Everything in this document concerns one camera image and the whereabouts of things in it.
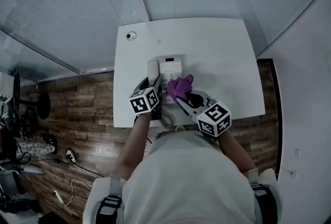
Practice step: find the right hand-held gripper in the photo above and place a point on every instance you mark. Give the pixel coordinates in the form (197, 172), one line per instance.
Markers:
(214, 119)

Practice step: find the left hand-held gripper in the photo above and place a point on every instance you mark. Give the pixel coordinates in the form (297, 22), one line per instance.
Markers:
(143, 101)

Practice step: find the purple cloth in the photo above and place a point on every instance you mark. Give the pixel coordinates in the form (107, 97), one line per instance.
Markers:
(178, 88)

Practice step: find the person's right forearm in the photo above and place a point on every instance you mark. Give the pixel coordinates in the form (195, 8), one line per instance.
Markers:
(235, 150)

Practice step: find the person's left forearm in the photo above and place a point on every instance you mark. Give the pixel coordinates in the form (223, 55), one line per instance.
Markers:
(132, 148)

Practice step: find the beige telephone base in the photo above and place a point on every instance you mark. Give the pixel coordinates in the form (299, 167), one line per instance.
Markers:
(170, 67)

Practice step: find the white table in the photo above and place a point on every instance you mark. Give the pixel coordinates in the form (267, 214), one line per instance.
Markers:
(219, 62)

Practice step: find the person's white shirt torso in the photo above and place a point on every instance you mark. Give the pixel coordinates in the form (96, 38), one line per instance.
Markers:
(186, 179)

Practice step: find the floor power strip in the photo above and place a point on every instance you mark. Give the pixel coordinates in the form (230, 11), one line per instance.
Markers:
(70, 155)

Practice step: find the black round-base stand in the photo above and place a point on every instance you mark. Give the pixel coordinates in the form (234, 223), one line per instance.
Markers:
(44, 105)

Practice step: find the glass partition panel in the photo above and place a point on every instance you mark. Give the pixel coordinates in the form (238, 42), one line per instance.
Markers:
(26, 57)

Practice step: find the white box on stand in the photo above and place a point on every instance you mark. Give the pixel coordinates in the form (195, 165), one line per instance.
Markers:
(6, 83)

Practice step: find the white wall socket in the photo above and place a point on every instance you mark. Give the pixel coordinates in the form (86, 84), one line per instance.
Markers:
(293, 173)

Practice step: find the black frame on stand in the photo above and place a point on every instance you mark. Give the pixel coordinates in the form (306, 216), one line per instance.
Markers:
(16, 88)

